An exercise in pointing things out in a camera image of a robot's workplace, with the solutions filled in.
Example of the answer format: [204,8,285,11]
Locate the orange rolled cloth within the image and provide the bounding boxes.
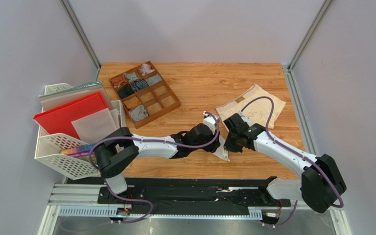
[110,74,128,88]
[123,96,142,111]

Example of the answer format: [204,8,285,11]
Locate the pink rolled cloth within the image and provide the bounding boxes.
[139,63,155,76]

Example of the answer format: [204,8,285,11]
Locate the striped blue rolled cloth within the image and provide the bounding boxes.
[131,79,149,93]

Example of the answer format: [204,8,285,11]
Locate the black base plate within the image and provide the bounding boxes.
[97,178,291,211]

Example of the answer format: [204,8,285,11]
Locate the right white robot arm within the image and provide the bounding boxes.
[224,113,347,213]

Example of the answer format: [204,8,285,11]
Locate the white slotted cable duct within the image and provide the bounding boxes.
[58,205,263,220]

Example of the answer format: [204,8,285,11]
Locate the orange rolled cloth lower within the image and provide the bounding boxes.
[123,96,142,111]

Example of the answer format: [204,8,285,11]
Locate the white underwear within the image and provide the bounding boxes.
[212,136,230,162]

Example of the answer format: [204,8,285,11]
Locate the grey rolled cloth lower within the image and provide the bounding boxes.
[129,105,149,122]

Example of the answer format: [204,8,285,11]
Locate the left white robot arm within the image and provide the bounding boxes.
[88,123,229,194]

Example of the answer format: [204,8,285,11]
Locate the grey rolled cloth top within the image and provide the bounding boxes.
[123,72,139,82]

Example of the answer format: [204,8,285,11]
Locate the translucent white folder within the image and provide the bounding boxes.
[71,108,120,144]

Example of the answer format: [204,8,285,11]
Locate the grey rolled cloth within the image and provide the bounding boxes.
[123,72,139,82]
[146,74,162,86]
[129,105,149,122]

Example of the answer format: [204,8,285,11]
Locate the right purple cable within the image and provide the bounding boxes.
[239,96,344,209]

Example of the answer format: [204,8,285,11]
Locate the brown compartment organizer box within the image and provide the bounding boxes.
[109,61,181,129]

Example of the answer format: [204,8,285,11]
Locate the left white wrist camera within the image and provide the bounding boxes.
[203,111,220,134]

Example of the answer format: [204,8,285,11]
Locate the grey folder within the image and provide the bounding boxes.
[39,81,114,111]

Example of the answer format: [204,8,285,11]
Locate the white file rack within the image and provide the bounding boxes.
[34,101,127,180]

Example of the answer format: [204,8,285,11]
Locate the purple book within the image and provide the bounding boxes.
[59,144,94,162]

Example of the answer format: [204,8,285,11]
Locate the orange rolled cloth top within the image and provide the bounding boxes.
[110,74,128,88]

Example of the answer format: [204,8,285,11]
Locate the grey rolled cloth right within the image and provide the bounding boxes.
[146,74,162,86]

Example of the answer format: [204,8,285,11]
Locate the purple cable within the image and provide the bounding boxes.
[88,112,221,203]
[239,96,344,209]

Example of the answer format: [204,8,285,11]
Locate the red folder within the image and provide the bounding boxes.
[33,92,109,139]

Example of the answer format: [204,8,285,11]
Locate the black rolled cloth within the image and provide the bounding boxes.
[117,84,135,99]

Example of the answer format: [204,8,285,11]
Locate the beige boxer shorts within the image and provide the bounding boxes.
[216,84,286,129]

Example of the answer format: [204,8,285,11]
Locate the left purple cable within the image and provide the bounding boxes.
[88,112,221,203]

